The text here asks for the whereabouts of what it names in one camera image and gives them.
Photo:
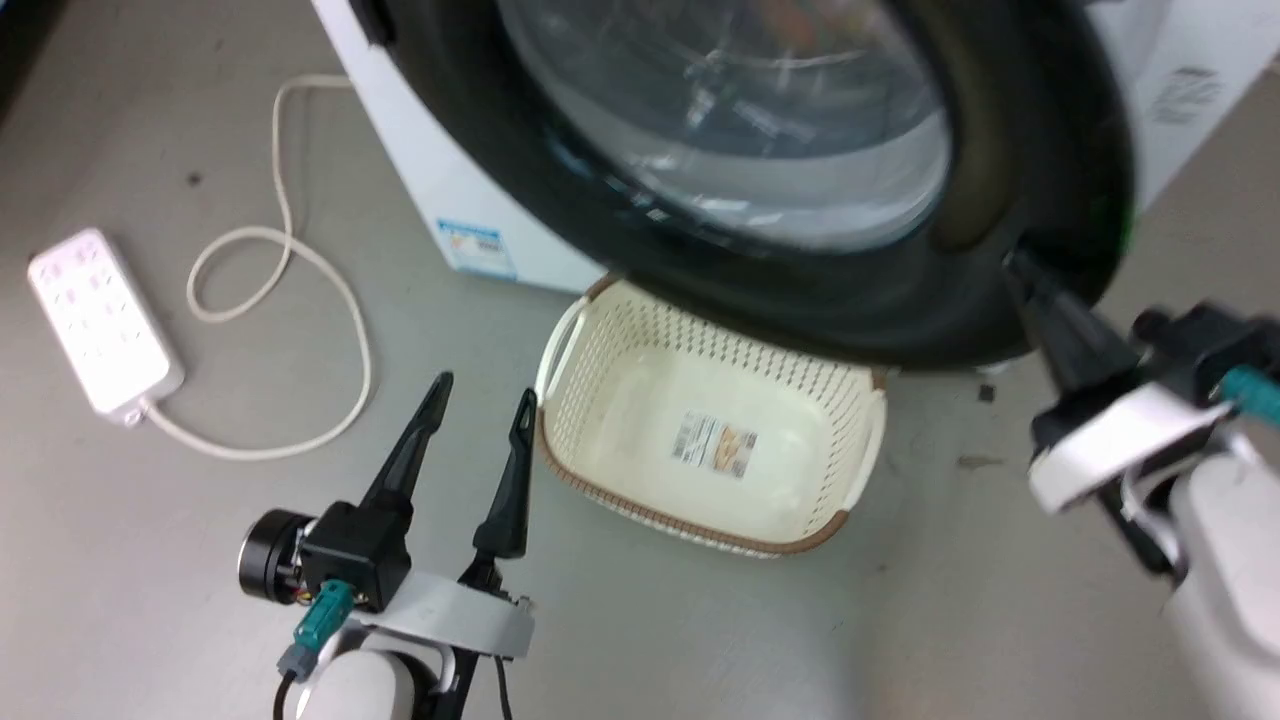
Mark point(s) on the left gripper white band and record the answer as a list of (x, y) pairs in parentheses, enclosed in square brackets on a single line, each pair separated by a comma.
[(455, 612)]

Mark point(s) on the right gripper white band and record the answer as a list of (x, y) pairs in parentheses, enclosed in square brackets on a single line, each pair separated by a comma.
[(1120, 450)]

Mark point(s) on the black round glass washer door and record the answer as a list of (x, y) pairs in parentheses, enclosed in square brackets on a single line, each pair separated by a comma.
[(760, 270)]

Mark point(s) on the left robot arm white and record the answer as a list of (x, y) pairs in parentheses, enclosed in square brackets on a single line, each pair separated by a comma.
[(365, 690)]

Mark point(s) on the white front-load washing machine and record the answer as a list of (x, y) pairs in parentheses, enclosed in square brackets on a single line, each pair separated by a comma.
[(420, 150)]

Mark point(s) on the cream plastic laundry basket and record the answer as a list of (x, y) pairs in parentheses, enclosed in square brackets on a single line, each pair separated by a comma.
[(640, 400)]

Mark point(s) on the blue energy label sticker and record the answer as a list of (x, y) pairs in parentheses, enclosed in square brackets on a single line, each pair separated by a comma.
[(475, 250)]

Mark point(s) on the product label sticker in basket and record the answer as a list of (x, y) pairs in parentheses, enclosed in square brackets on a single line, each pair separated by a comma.
[(714, 442)]

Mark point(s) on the white power strip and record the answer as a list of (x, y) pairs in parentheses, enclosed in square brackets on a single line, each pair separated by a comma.
[(98, 320)]

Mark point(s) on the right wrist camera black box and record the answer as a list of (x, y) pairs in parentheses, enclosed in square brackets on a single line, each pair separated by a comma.
[(1205, 345)]

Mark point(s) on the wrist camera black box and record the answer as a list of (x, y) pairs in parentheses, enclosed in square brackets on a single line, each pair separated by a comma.
[(352, 555), (1205, 345)]

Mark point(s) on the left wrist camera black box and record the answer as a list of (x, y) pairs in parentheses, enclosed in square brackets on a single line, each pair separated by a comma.
[(352, 555)]

